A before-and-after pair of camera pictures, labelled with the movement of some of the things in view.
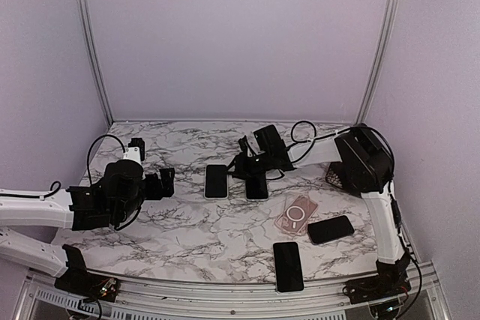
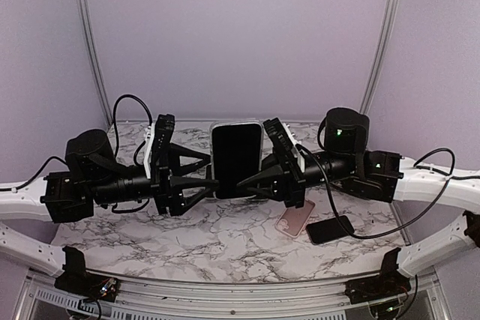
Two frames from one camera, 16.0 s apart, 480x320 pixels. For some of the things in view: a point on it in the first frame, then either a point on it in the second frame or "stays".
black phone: (330, 229) stays
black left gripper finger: (167, 177) -> (178, 204)
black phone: (287, 267) -> (236, 157)
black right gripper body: (254, 167) -> (295, 186)
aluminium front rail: (139, 299) stays
